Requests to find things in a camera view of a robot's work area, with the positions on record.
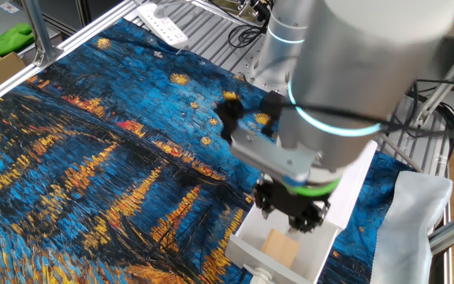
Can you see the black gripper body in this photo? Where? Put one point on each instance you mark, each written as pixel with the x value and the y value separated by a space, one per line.
pixel 290 199

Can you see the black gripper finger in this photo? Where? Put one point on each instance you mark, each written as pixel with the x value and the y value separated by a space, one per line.
pixel 263 197
pixel 307 219

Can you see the large wooden cube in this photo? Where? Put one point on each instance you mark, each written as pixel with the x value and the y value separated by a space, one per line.
pixel 280 247

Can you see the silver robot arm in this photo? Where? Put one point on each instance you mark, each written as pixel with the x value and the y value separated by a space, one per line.
pixel 337 79

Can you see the white drawer with knob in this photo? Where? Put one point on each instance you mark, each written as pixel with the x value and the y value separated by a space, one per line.
pixel 274 244

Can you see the black foam block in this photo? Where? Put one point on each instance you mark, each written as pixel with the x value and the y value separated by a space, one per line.
pixel 270 104

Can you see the pale grey translucent cloth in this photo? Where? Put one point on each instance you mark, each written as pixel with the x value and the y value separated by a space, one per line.
pixel 408 229

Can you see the thin grey rod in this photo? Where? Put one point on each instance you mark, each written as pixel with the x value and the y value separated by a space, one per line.
pixel 402 155

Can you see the perforated robot mounting plate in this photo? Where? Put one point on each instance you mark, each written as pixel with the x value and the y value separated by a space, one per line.
pixel 250 71

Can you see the starry night painting cloth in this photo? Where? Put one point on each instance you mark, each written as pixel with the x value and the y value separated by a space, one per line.
pixel 93 177

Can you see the white power strip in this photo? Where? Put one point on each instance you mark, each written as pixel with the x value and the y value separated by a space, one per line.
pixel 162 23

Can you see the green cloth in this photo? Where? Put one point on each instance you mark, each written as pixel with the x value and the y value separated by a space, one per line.
pixel 2 43

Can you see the small printed card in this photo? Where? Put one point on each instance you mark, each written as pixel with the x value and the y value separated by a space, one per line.
pixel 9 7

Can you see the aluminium frame post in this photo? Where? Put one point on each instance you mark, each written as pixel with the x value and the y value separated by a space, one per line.
pixel 39 27
pixel 447 79

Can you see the aluminium frame rail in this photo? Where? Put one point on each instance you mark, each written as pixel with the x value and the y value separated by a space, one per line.
pixel 73 41

